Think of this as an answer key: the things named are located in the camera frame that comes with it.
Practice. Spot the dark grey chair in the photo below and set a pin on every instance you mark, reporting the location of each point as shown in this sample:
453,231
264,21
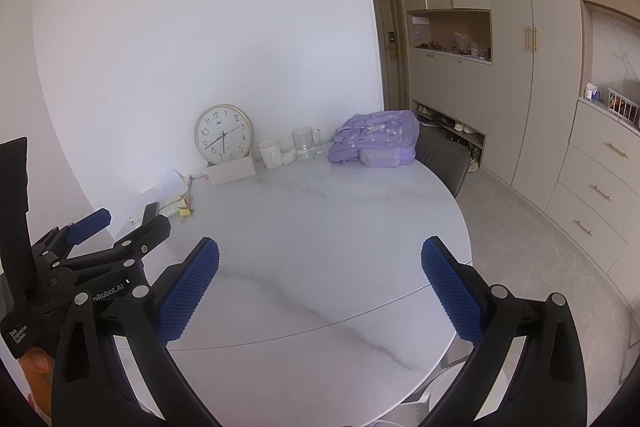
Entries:
442,157

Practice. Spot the yellow binder clip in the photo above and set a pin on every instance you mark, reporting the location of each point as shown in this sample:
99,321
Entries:
185,210

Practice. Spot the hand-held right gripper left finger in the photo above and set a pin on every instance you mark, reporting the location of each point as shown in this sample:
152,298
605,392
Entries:
192,287

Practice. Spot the pile of white papers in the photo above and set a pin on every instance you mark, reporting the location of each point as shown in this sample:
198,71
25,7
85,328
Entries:
165,192

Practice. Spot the beige wall cabinet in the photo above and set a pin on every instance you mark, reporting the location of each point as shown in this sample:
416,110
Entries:
500,107

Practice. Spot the white ruler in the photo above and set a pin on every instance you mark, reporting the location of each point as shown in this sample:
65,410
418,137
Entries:
172,207

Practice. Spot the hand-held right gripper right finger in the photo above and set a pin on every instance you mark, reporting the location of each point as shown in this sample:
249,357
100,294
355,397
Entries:
450,287

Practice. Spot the purple backpack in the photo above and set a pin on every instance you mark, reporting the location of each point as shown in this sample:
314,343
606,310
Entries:
380,134

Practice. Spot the white ceramic mug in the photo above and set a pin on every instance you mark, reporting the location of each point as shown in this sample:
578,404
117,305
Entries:
272,154

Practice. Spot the clear glass mug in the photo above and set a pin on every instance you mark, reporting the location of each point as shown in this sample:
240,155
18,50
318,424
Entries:
304,144

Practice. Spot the white folded card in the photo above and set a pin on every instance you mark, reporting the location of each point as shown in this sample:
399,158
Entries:
230,171

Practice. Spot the round white wall clock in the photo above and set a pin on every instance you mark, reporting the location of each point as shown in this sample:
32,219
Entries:
222,134

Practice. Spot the clear plastic bag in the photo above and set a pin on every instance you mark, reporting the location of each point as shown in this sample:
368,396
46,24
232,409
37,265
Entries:
467,43

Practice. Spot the beige drawer cabinet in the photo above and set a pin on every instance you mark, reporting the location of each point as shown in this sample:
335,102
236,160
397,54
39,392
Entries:
590,167

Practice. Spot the black door lock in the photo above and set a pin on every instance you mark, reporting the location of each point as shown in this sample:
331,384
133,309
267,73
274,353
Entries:
393,44

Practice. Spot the person's left hand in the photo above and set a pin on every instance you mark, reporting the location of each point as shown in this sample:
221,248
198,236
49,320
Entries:
40,359

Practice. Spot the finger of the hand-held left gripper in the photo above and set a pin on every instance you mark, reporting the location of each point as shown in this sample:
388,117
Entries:
90,222
150,227

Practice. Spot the row of shoes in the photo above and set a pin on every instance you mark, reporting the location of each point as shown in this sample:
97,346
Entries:
452,124

